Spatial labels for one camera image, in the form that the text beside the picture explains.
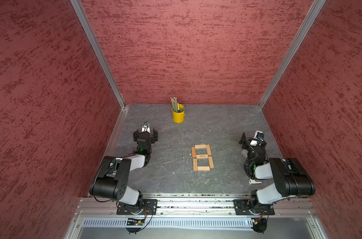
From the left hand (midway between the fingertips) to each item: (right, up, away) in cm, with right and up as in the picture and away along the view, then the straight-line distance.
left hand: (146, 131), depth 93 cm
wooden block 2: (+35, -10, +4) cm, 37 cm away
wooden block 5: (+41, -19, -3) cm, 46 cm away
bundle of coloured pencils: (+18, +18, +11) cm, 28 cm away
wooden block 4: (+41, -12, +2) cm, 43 cm away
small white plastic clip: (+63, -27, -11) cm, 70 cm away
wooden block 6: (+36, -22, -5) cm, 43 cm away
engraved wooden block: (+35, -16, -1) cm, 39 cm away
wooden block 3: (+31, -19, -5) cm, 37 cm away
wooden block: (+31, -13, +1) cm, 34 cm away
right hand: (+66, -2, -3) cm, 66 cm away
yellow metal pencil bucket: (+20, +10, +12) cm, 25 cm away
